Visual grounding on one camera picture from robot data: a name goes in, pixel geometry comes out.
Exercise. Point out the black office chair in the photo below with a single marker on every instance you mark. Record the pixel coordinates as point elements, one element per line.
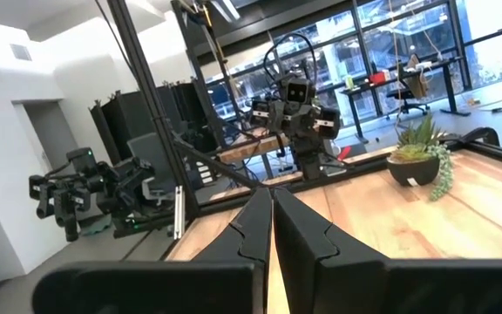
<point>408,93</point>

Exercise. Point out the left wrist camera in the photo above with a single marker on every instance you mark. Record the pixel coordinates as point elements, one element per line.
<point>298,91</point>

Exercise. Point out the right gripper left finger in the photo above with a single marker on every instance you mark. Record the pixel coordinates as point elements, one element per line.
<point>253,235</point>

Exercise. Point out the green bottle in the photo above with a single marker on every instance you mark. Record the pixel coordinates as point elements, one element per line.
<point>349,82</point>

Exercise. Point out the black office desk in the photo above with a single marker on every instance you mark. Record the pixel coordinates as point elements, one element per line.
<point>408,74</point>

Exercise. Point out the potted succulent plant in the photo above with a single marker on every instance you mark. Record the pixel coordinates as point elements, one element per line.
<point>412,170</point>

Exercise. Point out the grey office chair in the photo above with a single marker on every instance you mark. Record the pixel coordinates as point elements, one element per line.
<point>151,152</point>

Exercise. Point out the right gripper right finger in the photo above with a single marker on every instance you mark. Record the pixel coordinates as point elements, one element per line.
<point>307,261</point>

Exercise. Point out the small red object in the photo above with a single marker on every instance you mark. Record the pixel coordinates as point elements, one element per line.
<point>343,152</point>

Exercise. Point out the black partition panels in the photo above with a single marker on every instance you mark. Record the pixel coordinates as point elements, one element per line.
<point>120,118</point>

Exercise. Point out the black aluminium frame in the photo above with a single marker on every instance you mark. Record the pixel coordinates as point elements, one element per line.
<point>146,87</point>

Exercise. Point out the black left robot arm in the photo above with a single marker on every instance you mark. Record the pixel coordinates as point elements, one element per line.
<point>310,161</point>

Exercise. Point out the black frame corner brace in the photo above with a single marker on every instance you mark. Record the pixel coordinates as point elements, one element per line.
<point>473,133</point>

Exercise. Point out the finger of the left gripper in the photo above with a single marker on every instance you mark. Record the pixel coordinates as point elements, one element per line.
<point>289,120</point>
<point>307,120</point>

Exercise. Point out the red box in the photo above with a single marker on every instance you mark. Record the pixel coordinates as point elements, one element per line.
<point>377,77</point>

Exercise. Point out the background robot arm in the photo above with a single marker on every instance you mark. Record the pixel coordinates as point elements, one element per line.
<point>85,183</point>

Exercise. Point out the wooden workbench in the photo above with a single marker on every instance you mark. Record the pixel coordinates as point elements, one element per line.
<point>242,150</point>

